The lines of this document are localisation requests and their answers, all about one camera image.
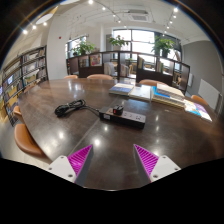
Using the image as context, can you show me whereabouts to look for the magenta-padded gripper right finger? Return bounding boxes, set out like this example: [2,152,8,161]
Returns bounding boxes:
[132,143,182,187]

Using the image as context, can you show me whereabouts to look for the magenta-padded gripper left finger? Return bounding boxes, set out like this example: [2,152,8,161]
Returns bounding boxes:
[47,143,94,187]

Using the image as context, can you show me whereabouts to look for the small black charger block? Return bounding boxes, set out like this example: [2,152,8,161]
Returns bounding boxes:
[112,104,125,116]

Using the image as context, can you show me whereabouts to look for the black power strip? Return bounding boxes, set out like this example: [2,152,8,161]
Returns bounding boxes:
[98,106,147,130]

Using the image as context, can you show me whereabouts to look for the cream book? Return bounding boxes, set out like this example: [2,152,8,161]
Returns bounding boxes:
[151,95,186,110]

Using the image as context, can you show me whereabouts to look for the colourful picture book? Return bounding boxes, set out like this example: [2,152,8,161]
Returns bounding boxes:
[183,99,203,118]

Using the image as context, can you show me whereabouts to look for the purple and white book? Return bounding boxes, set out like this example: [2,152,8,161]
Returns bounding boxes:
[194,102,213,123]

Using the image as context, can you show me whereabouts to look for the bright blue book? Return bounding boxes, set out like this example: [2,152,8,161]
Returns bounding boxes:
[152,86,184,104]

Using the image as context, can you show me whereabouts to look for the pale grey book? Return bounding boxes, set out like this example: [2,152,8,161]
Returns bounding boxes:
[156,83,185,99]

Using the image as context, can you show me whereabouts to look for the blue-grey book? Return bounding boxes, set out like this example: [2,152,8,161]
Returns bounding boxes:
[108,82,135,97]

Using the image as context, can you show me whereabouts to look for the low dark divider shelf unit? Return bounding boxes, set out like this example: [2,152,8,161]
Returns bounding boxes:
[65,50,191,95]

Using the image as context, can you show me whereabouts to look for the tall dark bookshelf unit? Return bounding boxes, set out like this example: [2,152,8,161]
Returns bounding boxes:
[0,45,48,127]

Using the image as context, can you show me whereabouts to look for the potted green plant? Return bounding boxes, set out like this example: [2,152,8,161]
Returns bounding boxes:
[151,36,176,58]
[71,39,96,57]
[108,34,129,51]

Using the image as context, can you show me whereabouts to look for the ceiling track spotlights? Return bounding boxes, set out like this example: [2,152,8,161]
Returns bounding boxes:
[21,0,179,36]

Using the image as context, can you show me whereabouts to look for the ceiling air conditioner unit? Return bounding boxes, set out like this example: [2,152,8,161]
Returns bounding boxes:
[128,11,151,23]

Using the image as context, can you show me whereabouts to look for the coiled black power cable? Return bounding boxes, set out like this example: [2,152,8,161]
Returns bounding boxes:
[54,99,101,118]

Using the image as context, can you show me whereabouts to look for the white wall radiator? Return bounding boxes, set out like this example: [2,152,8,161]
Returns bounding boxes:
[198,78,221,110]

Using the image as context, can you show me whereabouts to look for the small white wall panel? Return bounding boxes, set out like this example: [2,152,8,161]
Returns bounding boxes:
[187,73,194,88]

